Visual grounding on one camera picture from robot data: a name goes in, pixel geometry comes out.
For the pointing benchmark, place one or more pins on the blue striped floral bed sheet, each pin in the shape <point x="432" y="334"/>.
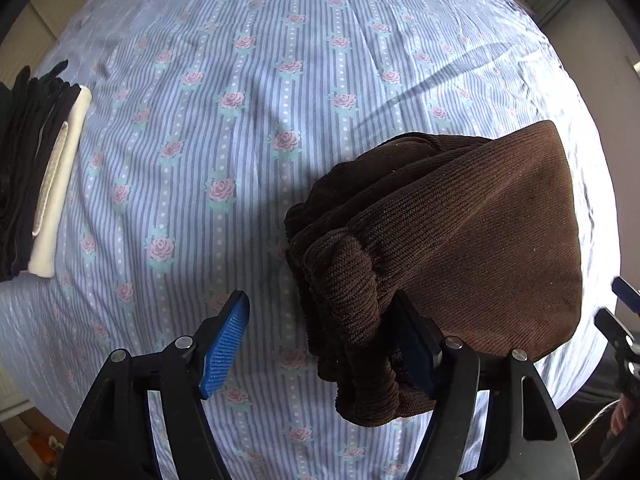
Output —
<point x="240" y="110"/>

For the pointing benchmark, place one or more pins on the person's right hand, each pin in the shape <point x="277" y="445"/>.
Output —
<point x="620" y="415"/>

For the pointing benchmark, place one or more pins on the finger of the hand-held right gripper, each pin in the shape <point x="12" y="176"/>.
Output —
<point x="614" y="329"/>
<point x="626" y="294"/>

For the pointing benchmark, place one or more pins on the brown pants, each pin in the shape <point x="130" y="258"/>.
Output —
<point x="450" y="230"/>

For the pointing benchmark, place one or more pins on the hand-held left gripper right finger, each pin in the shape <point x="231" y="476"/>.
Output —
<point x="419" y="362"/>

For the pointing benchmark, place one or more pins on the white folded cloth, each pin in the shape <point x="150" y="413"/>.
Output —
<point x="57" y="195"/>

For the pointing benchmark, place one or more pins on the pile of black clothes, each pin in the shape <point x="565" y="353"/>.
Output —
<point x="25" y="175"/>

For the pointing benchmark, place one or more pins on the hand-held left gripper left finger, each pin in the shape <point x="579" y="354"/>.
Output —
<point x="225" y="350"/>

